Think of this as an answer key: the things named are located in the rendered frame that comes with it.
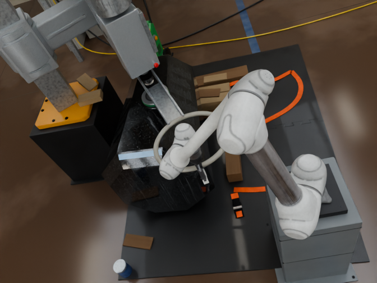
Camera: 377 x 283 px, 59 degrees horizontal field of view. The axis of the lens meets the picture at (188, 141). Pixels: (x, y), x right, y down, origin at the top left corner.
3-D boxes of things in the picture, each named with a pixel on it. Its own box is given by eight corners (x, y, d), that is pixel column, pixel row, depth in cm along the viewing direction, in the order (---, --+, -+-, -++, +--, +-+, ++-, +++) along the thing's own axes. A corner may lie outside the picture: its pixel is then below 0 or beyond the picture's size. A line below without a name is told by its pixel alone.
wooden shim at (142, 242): (123, 245, 273) (122, 245, 271) (127, 234, 278) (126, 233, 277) (150, 250, 264) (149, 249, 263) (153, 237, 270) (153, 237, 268)
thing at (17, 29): (14, 87, 251) (-27, 42, 220) (28, 58, 272) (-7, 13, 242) (54, 78, 243) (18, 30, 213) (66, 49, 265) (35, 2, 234)
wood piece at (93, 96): (80, 107, 275) (77, 103, 271) (81, 99, 282) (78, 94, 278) (102, 100, 272) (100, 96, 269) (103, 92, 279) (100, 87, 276)
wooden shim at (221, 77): (203, 83, 355) (203, 82, 353) (203, 77, 361) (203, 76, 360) (226, 80, 349) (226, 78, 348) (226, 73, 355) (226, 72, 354)
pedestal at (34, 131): (70, 185, 330) (24, 140, 275) (84, 134, 372) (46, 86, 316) (132, 176, 317) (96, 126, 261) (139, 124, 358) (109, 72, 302)
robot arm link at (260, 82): (230, 79, 131) (219, 104, 124) (258, 54, 116) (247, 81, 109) (256, 97, 134) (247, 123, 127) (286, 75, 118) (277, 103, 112)
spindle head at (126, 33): (117, 59, 247) (88, 4, 214) (143, 45, 250) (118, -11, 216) (133, 83, 224) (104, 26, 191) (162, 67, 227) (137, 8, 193)
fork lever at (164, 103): (121, 62, 248) (119, 58, 244) (143, 50, 251) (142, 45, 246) (164, 130, 218) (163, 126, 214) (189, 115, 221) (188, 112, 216)
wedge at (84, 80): (78, 83, 297) (76, 79, 294) (87, 76, 300) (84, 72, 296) (89, 91, 285) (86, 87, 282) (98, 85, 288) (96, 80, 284)
